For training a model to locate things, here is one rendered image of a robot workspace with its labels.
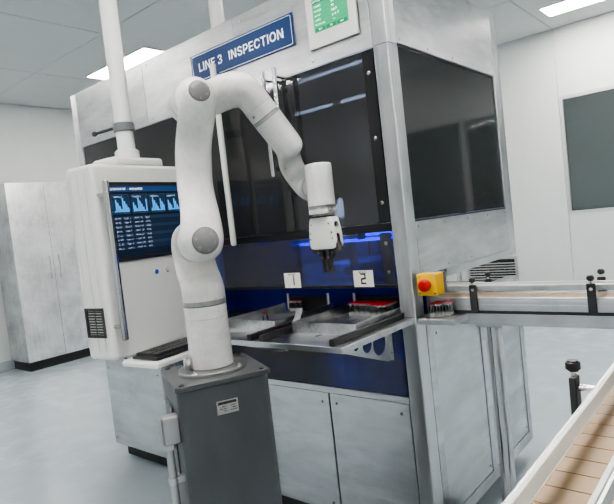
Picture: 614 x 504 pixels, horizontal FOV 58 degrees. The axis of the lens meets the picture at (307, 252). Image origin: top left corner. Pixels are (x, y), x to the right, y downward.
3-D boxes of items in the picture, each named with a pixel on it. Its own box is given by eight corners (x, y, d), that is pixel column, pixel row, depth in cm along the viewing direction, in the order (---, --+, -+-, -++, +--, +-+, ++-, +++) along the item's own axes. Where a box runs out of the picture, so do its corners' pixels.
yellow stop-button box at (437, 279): (428, 292, 188) (426, 271, 187) (447, 292, 183) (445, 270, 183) (417, 296, 182) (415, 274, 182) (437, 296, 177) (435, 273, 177)
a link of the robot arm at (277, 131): (243, 132, 171) (302, 208, 179) (259, 121, 156) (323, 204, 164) (263, 115, 173) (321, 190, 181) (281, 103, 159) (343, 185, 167)
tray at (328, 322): (349, 312, 211) (348, 303, 211) (409, 313, 195) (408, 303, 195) (292, 332, 185) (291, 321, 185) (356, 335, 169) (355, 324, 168)
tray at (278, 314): (285, 310, 233) (284, 302, 233) (334, 311, 217) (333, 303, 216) (225, 328, 207) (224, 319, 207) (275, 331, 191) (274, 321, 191)
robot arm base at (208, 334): (185, 383, 143) (177, 313, 142) (173, 369, 161) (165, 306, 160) (255, 368, 151) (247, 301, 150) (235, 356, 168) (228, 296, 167)
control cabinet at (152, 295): (179, 331, 259) (158, 164, 255) (209, 331, 248) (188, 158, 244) (84, 359, 217) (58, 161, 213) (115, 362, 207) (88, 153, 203)
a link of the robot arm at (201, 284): (187, 309, 147) (176, 220, 145) (175, 303, 164) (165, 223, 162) (231, 302, 151) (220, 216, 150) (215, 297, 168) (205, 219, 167)
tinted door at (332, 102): (297, 231, 216) (280, 80, 213) (392, 221, 188) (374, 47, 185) (296, 231, 215) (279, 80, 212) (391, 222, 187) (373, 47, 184)
